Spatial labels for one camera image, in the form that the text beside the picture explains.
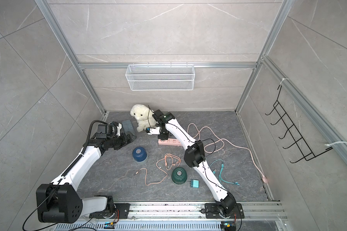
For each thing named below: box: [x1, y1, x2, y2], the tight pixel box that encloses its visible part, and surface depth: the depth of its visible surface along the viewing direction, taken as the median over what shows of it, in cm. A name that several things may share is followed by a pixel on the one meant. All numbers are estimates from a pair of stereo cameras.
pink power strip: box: [158, 138, 183, 146], surface depth 100 cm
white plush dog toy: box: [130, 104, 157, 133], surface depth 97 cm
